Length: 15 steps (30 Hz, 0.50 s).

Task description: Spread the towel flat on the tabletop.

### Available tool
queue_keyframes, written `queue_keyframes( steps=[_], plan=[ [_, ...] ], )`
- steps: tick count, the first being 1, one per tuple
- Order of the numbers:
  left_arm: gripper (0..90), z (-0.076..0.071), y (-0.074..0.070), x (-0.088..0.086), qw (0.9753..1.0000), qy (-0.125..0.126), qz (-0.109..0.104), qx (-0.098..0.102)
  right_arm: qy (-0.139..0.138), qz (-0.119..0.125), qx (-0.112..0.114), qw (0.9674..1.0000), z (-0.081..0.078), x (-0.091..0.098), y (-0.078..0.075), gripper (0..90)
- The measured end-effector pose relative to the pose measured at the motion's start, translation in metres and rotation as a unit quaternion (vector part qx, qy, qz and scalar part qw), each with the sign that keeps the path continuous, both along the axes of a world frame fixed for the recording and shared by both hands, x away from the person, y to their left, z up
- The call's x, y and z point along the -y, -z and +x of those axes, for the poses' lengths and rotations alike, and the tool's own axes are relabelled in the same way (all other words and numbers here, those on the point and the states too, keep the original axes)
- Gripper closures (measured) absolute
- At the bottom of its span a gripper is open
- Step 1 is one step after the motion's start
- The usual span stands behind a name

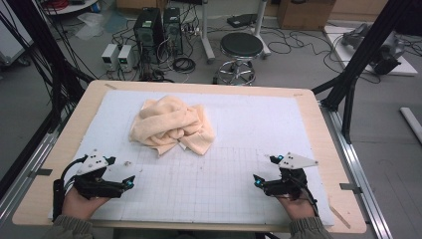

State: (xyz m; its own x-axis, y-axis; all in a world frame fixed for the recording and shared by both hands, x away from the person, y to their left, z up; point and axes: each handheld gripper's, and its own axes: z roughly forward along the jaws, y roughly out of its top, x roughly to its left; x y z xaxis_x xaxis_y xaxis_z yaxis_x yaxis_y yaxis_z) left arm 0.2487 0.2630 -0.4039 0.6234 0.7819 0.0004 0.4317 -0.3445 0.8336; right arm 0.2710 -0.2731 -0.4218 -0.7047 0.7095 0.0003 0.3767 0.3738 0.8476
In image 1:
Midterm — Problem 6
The white metal stand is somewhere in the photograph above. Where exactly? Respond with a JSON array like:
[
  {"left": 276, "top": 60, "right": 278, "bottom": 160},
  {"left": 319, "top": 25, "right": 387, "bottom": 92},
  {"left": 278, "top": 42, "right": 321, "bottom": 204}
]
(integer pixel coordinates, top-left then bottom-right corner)
[{"left": 198, "top": 0, "right": 273, "bottom": 65}]

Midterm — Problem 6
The white foam mat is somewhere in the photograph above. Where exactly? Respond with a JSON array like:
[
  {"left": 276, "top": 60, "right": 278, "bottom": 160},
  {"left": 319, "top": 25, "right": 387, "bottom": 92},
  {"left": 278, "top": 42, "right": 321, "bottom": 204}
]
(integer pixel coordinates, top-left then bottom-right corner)
[{"left": 48, "top": 89, "right": 335, "bottom": 227}]

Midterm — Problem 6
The black frame with cables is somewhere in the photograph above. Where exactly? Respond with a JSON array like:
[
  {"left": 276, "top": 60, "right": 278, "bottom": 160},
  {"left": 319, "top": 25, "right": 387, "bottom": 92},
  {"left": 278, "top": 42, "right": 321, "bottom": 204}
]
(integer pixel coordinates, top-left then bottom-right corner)
[{"left": 0, "top": 0, "right": 96, "bottom": 133}]

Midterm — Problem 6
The slim black computer tower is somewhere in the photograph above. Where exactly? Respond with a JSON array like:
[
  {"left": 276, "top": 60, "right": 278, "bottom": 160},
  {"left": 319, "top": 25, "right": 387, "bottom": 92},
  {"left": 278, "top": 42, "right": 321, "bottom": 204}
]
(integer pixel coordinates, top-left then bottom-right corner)
[{"left": 162, "top": 7, "right": 184, "bottom": 56}]

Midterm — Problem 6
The cream towel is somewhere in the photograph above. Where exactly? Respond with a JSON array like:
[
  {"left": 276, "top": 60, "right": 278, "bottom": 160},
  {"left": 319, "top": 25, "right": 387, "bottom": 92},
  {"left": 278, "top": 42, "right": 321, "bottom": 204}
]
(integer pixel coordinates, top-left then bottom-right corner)
[{"left": 128, "top": 95, "right": 217, "bottom": 157}]

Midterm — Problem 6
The left hand-held gripper cable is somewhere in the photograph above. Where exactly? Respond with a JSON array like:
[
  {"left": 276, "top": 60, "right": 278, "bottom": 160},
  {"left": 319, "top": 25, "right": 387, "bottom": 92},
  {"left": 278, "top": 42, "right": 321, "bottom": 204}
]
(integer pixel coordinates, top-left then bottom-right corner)
[{"left": 52, "top": 154, "right": 90, "bottom": 222}]

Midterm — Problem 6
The person's right hand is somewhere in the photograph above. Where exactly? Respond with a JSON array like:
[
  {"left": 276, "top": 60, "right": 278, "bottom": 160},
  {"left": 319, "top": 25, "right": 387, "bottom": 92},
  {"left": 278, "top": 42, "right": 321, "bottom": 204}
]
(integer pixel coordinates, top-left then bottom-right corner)
[{"left": 277, "top": 194, "right": 317, "bottom": 221}]

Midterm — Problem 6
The large black computer tower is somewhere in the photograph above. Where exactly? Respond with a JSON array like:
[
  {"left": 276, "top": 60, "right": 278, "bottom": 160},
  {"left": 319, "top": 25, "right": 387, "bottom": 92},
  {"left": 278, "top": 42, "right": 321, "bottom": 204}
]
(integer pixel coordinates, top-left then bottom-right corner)
[{"left": 133, "top": 7, "right": 165, "bottom": 65}]

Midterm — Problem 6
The white power supply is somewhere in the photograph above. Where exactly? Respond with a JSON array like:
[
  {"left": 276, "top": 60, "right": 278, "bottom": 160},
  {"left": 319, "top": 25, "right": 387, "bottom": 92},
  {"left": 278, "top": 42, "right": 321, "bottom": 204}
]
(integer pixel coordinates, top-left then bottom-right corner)
[
  {"left": 101, "top": 43, "right": 119, "bottom": 72},
  {"left": 117, "top": 44, "right": 135, "bottom": 73}
]

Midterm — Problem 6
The hand-held gripper cable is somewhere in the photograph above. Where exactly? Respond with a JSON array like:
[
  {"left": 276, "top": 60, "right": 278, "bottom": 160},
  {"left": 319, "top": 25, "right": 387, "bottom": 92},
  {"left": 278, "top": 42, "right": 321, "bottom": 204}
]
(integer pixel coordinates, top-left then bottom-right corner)
[
  {"left": 52, "top": 154, "right": 90, "bottom": 222},
  {"left": 291, "top": 178, "right": 320, "bottom": 217}
]

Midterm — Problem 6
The white board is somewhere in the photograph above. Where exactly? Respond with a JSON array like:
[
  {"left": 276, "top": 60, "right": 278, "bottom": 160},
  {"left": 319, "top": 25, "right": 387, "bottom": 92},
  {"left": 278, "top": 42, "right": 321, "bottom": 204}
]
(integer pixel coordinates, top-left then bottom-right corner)
[{"left": 322, "top": 24, "right": 419, "bottom": 78}]

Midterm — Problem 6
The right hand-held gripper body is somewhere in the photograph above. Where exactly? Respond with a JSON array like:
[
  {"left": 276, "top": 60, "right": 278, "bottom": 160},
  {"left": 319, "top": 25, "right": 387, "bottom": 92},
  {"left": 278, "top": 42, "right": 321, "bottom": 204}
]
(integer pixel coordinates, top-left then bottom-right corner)
[{"left": 263, "top": 151, "right": 318, "bottom": 200}]

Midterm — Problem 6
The black round stool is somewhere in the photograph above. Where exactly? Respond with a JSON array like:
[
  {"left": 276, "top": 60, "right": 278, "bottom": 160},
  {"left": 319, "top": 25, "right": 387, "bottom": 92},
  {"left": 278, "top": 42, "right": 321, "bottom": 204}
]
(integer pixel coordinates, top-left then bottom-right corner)
[{"left": 212, "top": 32, "right": 265, "bottom": 87}]

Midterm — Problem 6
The coil of black cable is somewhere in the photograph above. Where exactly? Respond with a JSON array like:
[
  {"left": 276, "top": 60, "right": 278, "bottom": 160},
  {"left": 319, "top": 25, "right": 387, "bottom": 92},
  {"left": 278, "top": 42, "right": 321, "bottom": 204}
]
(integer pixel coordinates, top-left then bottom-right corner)
[{"left": 171, "top": 57, "right": 197, "bottom": 75}]

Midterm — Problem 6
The thin wooden strip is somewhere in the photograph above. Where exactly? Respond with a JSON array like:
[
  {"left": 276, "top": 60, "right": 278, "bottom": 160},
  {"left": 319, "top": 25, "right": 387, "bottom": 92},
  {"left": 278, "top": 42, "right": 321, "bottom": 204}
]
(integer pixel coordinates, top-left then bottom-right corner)
[{"left": 327, "top": 204, "right": 351, "bottom": 230}]

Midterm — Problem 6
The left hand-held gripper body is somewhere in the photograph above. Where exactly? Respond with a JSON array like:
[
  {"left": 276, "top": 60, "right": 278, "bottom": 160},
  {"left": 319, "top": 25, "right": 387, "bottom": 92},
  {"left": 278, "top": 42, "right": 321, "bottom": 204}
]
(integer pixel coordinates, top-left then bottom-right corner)
[{"left": 73, "top": 148, "right": 125, "bottom": 201}]

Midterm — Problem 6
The aluminium rail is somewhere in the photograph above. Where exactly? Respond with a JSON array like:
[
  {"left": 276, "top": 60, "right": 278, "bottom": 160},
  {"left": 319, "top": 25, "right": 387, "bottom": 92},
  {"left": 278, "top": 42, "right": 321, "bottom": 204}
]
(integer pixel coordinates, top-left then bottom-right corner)
[
  {"left": 0, "top": 131, "right": 62, "bottom": 227},
  {"left": 319, "top": 101, "right": 394, "bottom": 239}
]

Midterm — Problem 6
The person's left hand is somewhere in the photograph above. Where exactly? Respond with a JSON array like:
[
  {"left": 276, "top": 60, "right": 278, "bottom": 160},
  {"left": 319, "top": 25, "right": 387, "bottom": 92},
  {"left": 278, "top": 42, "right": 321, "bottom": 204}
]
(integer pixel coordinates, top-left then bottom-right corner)
[{"left": 62, "top": 188, "right": 110, "bottom": 220}]

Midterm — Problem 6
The right hand-held gripper cable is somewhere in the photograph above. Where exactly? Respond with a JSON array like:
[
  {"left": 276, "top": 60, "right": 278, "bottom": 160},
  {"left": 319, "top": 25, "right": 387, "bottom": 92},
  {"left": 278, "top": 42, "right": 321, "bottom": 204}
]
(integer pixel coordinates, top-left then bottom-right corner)
[{"left": 291, "top": 178, "right": 320, "bottom": 217}]

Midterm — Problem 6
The cardboard box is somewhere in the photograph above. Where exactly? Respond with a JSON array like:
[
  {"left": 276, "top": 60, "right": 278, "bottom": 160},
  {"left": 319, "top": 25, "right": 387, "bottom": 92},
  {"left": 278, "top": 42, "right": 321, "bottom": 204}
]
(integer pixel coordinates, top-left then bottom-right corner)
[{"left": 277, "top": 0, "right": 336, "bottom": 32}]

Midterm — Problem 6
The clear plastic sheet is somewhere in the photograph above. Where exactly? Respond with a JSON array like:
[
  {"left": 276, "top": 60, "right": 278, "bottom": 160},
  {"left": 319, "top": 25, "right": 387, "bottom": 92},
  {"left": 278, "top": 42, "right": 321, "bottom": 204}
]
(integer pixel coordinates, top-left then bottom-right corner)
[{"left": 74, "top": 12, "right": 107, "bottom": 41}]

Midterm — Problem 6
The white tube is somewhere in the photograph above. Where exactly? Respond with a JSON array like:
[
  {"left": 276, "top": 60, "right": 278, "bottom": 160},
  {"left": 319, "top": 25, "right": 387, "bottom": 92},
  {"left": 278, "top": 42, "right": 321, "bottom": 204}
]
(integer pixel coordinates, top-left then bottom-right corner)
[{"left": 399, "top": 107, "right": 422, "bottom": 145}]

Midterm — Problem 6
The black floor cable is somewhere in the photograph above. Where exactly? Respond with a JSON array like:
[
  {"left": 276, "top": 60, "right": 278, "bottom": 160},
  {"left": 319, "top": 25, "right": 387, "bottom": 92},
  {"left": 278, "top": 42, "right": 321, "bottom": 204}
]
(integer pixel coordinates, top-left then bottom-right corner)
[{"left": 265, "top": 28, "right": 346, "bottom": 75}]

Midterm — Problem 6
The black metal frame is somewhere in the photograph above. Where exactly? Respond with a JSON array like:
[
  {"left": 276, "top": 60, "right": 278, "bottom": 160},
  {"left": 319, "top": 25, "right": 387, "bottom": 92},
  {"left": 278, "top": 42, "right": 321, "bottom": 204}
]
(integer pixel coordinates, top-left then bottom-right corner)
[{"left": 312, "top": 0, "right": 416, "bottom": 144}]

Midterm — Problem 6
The flat black device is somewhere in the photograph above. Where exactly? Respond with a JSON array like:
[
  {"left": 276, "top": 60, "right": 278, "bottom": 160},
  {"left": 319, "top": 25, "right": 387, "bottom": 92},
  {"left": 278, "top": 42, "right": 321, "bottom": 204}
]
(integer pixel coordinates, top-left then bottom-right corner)
[{"left": 226, "top": 13, "right": 259, "bottom": 29}]

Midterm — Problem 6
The round white table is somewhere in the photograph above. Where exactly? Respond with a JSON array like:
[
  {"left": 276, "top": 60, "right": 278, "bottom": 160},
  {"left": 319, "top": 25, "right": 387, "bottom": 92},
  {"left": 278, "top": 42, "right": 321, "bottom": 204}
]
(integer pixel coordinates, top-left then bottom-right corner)
[{"left": 41, "top": 0, "right": 101, "bottom": 16}]

